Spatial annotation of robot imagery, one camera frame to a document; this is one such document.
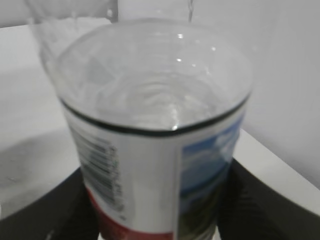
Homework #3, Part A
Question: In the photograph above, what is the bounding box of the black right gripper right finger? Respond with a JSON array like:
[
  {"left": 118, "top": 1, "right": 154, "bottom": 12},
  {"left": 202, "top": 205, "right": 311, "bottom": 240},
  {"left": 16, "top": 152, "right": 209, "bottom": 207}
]
[{"left": 217, "top": 159, "right": 320, "bottom": 240}]

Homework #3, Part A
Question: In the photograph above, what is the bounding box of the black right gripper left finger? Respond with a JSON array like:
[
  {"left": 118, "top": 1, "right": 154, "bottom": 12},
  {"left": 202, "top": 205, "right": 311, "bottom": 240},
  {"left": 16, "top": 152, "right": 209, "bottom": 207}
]
[{"left": 0, "top": 169, "right": 99, "bottom": 240}]

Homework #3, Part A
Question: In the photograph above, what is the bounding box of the clear plastic water bottle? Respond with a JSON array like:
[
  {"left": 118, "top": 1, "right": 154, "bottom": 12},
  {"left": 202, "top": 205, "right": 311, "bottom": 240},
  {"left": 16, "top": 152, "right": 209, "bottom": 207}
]
[{"left": 25, "top": 0, "right": 253, "bottom": 240}]

